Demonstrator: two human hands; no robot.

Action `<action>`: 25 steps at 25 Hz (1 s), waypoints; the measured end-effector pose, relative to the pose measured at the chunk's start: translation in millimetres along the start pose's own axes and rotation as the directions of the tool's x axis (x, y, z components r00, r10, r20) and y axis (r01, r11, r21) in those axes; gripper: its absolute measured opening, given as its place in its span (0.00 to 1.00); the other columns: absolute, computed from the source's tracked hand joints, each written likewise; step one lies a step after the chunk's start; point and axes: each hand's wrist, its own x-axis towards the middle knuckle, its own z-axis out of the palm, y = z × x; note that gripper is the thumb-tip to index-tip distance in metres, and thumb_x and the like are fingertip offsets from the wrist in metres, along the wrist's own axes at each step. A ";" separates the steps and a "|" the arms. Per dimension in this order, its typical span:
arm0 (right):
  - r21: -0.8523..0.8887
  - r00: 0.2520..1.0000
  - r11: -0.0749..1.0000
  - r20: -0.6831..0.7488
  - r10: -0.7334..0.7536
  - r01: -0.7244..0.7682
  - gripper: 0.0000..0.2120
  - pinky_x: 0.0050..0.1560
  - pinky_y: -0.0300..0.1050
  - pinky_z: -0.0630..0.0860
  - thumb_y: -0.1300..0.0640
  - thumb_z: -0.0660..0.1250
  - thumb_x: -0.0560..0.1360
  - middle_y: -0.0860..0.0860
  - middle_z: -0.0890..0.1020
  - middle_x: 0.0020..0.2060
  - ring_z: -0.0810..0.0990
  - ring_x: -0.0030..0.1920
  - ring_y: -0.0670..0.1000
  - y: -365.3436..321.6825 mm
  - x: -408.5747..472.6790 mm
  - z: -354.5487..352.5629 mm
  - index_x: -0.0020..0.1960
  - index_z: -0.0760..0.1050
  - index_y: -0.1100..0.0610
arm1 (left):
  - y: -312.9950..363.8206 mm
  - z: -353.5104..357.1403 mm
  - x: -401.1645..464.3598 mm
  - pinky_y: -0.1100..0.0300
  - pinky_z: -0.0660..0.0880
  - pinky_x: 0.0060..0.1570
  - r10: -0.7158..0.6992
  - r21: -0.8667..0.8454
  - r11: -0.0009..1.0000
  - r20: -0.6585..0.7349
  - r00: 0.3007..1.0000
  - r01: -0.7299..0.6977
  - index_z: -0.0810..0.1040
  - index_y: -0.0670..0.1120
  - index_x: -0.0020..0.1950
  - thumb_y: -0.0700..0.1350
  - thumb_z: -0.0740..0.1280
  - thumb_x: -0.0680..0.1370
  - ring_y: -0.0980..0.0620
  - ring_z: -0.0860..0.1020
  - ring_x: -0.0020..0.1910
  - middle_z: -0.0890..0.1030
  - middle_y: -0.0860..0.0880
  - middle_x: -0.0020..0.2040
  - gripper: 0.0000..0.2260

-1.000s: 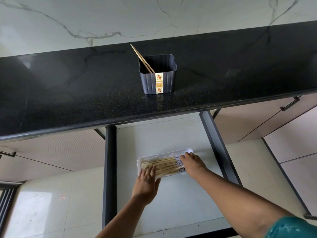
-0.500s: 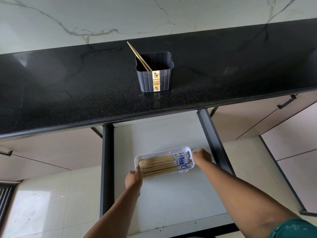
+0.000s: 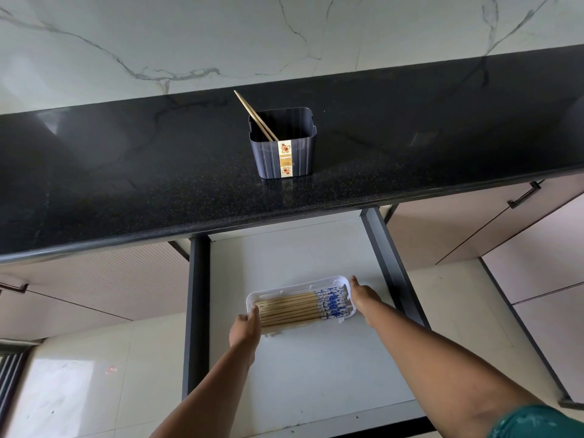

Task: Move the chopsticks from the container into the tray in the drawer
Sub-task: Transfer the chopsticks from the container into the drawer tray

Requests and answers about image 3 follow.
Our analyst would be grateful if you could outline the black sliding door track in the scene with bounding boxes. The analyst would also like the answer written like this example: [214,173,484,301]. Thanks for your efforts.
[0,339,44,429]

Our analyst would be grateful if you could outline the person's right hand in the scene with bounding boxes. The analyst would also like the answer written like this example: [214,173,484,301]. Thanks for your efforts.
[349,274,383,322]

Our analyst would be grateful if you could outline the person's left forearm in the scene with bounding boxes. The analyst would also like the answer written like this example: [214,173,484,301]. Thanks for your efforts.
[150,344,256,438]

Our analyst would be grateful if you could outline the dark blue ribbed holder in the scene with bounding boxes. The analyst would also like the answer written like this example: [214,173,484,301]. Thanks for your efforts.
[248,106,318,180]

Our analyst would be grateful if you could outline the beige kitchen drawer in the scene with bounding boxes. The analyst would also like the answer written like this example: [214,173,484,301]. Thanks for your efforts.
[182,207,437,438]

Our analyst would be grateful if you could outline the teal patterned garment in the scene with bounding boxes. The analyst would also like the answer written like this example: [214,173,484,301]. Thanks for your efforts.
[485,404,584,438]

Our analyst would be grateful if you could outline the person's left hand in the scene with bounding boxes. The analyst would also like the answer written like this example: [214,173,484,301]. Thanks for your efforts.
[228,305,262,356]

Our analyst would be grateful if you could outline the white slotted plastic tray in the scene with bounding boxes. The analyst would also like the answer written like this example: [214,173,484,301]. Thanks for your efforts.
[245,275,358,337]

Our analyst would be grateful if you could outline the row of blue-patterned chopsticks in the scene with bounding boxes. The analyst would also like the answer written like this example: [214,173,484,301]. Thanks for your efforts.
[255,287,350,328]

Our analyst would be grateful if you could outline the slim wooden chopstick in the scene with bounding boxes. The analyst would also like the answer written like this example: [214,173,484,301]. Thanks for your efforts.
[234,90,280,142]
[233,89,274,143]

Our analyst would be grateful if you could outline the person's right forearm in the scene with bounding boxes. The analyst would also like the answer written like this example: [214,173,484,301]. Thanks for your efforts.
[364,301,544,438]

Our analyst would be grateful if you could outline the beige tall cabinet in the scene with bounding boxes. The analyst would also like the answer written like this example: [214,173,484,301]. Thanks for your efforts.
[481,204,584,409]

